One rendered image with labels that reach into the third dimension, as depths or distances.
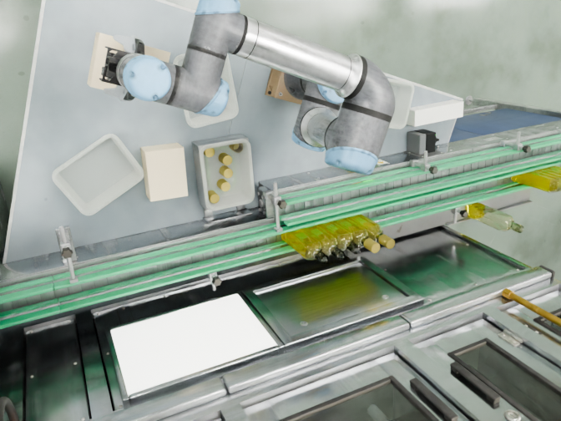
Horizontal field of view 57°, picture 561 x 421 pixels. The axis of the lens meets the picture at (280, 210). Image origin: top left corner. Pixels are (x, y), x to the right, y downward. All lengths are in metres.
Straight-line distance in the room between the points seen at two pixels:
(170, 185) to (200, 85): 0.73
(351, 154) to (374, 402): 0.60
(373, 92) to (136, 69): 0.49
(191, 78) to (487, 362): 1.03
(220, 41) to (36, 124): 0.81
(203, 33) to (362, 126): 0.39
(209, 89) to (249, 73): 0.78
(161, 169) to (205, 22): 0.74
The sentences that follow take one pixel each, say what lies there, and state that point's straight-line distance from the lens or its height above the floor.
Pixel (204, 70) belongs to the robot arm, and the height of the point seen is 1.44.
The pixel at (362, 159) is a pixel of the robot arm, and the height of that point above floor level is 1.46.
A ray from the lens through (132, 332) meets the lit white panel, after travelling 1.59.
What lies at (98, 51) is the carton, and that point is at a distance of 1.26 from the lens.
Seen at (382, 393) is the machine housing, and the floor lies 1.55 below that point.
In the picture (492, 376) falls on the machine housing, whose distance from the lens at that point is 1.46.
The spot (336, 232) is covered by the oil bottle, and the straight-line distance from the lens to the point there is 1.69.
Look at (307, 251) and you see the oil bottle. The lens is 1.62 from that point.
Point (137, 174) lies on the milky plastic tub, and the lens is 1.66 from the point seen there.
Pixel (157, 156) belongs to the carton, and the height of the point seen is 0.82.
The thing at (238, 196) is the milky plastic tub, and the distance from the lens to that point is 1.77.
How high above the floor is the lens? 2.38
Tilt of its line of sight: 59 degrees down
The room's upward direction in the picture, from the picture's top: 126 degrees clockwise
